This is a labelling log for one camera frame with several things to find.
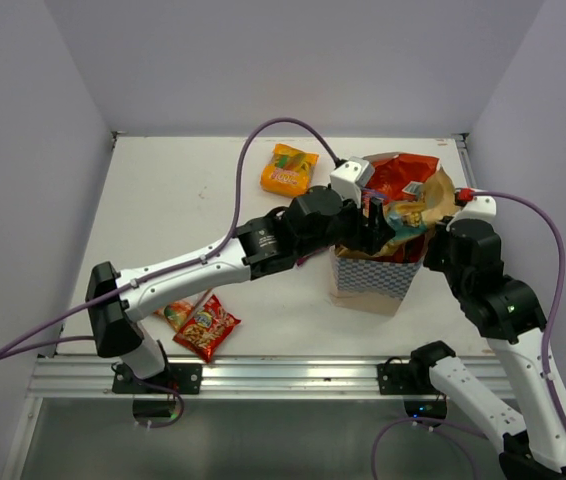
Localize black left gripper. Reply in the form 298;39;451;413
297;185;395;258

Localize purple Fox's candy bag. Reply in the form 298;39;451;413
296;249;324;267

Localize orange mango candy bag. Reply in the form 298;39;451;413
260;144;319;198

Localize beige kraft chips bag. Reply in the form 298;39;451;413
377;168;460;263

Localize red chip bag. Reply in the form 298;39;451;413
365;152;439;203

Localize checkered paper bag blue handles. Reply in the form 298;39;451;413
327;152;457;316

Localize red rice cracker snack bag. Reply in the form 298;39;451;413
173;294;241;363

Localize orange Fox's fruits candy bag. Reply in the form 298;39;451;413
154;298;200;333

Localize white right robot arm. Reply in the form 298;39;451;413
408;218;566;479

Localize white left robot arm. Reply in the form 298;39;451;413
85;187;395;393

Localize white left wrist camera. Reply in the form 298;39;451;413
329;157;374;209

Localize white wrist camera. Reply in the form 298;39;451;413
329;157;374;209
453;188;497;223

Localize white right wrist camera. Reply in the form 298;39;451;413
453;188;497;223

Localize aluminium table edge rail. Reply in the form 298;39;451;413
452;133;477;188

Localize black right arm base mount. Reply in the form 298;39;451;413
376;357;439;396

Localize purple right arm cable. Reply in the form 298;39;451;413
371;189;566;480

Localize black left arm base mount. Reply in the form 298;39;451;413
111;363;203;395

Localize front aluminium mounting rail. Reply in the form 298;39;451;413
25;355;519;400

